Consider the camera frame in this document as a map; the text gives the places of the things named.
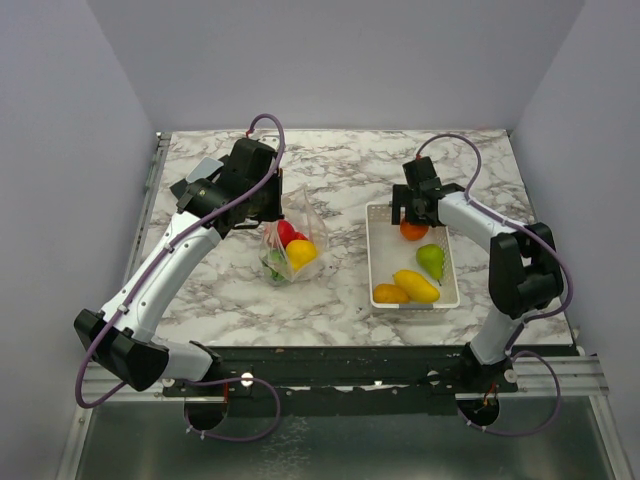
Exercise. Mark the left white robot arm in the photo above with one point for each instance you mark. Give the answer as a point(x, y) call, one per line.
point(121, 335)

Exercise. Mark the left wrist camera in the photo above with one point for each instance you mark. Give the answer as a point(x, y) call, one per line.
point(270, 139)

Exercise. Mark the red apple toy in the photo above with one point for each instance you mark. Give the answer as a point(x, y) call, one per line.
point(287, 233)

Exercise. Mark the white plastic basket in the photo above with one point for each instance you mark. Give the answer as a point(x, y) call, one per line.
point(388, 252)

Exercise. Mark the clear zip top bag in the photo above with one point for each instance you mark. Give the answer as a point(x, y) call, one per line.
point(298, 210)

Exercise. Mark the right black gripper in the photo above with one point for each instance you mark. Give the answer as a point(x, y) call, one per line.
point(402, 197)

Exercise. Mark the grey plastic box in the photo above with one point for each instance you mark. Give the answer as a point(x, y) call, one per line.
point(206, 168)

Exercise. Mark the yellow orange mango toy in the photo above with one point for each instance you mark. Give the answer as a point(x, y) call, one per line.
point(390, 294)

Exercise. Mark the aluminium rail frame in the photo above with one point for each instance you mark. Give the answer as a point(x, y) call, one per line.
point(81, 418)

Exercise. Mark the green pear toy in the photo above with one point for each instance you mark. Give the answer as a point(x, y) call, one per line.
point(431, 258)

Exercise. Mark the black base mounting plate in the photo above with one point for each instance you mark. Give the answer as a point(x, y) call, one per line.
point(344, 381)

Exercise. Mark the yellow lemon toy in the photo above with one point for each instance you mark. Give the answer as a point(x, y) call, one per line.
point(418, 288)

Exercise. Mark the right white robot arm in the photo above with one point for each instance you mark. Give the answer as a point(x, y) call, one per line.
point(524, 275)

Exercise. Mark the orange fruit toy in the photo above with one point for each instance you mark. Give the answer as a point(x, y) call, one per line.
point(413, 232)

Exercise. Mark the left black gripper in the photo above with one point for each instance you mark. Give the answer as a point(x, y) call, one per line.
point(275, 211)

